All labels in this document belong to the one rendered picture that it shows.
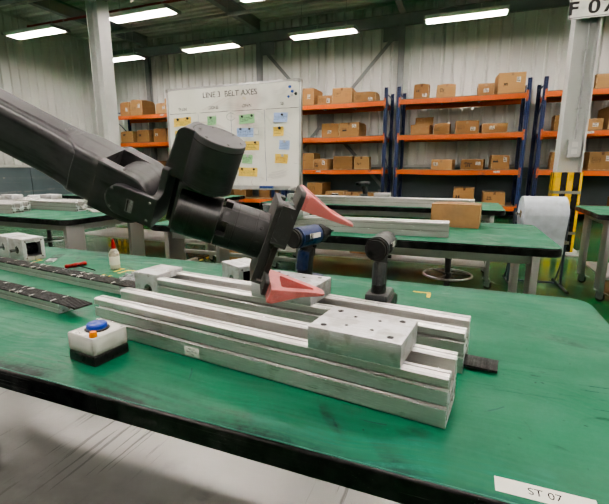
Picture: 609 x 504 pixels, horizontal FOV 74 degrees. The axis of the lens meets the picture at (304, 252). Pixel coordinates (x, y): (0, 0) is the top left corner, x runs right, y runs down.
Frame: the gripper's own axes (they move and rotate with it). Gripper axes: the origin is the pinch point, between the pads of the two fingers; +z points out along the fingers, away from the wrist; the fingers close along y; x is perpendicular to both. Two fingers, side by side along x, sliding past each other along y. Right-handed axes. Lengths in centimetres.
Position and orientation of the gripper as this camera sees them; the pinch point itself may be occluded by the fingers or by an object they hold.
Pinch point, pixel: (331, 257)
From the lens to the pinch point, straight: 51.6
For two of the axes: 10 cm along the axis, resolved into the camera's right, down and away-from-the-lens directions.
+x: -1.3, -3.2, 9.4
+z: 9.3, 3.0, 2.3
